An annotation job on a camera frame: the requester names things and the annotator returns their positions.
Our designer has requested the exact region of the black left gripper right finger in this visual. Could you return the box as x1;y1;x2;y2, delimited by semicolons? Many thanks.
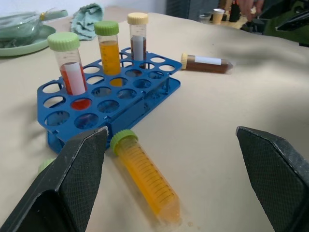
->
236;126;309;232

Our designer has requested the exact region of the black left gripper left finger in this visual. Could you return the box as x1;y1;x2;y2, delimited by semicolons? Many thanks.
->
0;126;109;232

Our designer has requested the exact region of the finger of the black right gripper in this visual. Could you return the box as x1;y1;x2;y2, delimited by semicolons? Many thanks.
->
255;0;309;31

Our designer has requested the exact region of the orange liquid tube green cap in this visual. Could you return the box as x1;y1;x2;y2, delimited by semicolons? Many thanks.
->
94;20;122;76
110;129;182;222

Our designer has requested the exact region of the brown liquid tube yellow cap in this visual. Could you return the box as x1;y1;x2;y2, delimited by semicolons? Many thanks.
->
126;12;149;61
181;53;233;74

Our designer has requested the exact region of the blue plastic test tube rack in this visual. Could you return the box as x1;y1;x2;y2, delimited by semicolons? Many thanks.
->
37;47;183;154

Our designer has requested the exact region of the red liquid tube green cap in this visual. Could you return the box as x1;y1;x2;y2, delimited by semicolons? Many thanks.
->
47;32;88;96

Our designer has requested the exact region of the person's hand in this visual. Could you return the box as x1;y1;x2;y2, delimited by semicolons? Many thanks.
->
238;0;265;20

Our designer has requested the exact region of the white paper cup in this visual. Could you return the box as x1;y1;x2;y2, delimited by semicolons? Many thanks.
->
212;8;225;25

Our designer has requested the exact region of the light green plate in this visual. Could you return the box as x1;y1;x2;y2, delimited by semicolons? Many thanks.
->
0;25;57;58

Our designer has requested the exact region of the mint green cloth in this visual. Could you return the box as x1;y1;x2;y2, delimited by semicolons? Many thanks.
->
70;3;105;41

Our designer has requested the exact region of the clear plastic wrapped bundle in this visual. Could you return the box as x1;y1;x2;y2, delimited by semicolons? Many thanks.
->
0;7;69;49

